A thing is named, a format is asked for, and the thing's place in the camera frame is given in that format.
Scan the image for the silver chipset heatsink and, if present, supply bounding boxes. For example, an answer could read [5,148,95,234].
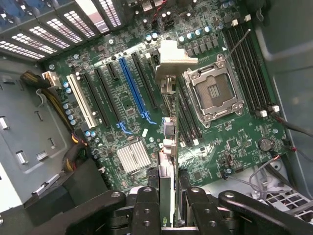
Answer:
[116,141,152,175]

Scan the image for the black plastic air shroud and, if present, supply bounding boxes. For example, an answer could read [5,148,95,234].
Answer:
[24,159,109,221]

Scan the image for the green motherboard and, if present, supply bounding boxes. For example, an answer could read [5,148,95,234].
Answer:
[41,0,294,189]

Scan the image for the silver drive cage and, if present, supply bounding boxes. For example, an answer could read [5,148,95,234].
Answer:
[251,188,313,222]

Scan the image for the coin cell battery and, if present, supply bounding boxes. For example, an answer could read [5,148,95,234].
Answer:
[259,137,275,152]

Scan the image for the blue expansion slot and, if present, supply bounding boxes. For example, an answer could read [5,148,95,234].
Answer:
[118,57,157,126]

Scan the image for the metal CPU socket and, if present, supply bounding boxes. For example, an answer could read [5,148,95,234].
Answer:
[182,55,245,128]

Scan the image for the white expansion slot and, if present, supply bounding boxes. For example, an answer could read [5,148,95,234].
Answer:
[66,74,98,130]

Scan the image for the thin metal locking lever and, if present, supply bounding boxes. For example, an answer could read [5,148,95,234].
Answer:
[224,28,252,61]

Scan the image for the open dark PC case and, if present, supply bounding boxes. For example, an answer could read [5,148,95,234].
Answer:
[0,0,313,235]

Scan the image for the sleeved power wire bundle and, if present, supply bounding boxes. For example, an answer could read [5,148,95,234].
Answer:
[21,70,88,173]

